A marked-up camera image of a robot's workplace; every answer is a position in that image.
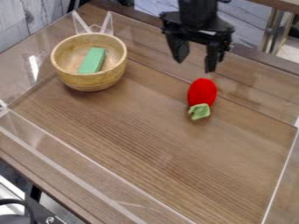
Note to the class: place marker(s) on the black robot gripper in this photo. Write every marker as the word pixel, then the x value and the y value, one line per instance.
pixel 195 23

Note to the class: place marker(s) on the red plush fruit green stem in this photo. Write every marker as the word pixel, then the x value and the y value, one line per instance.
pixel 200 98

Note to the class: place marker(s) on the metal table leg background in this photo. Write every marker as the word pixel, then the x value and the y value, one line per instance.
pixel 276 31

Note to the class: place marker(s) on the green rectangular block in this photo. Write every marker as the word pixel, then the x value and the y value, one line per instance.
pixel 94 60

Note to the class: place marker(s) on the light wooden bowl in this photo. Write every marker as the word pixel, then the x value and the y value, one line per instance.
pixel 68 54

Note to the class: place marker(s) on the clear acrylic tray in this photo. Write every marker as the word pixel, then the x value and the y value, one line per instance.
pixel 120 155

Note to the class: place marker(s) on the black metal table bracket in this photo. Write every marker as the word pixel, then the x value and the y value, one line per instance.
pixel 43 216

